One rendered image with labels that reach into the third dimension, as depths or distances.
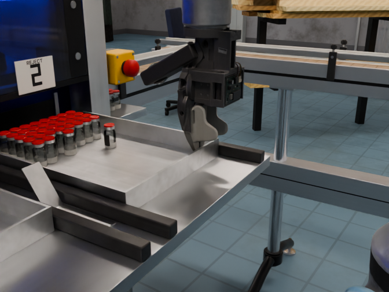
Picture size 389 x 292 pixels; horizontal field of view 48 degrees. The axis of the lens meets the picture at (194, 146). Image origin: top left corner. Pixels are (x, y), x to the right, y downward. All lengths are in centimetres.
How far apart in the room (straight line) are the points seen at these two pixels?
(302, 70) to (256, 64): 17
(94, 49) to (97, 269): 57
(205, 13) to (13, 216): 39
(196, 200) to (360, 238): 176
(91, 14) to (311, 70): 81
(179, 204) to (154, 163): 16
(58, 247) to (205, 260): 152
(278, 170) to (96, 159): 99
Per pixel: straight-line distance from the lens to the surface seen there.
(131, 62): 101
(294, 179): 166
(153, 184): 64
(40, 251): 56
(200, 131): 71
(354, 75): 148
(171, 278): 194
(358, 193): 161
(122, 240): 52
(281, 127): 163
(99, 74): 98
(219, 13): 66
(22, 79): 85
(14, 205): 64
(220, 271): 198
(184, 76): 68
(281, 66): 154
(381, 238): 30
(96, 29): 97
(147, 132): 88
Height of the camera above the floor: 118
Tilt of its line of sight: 20 degrees down
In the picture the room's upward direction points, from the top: straight up
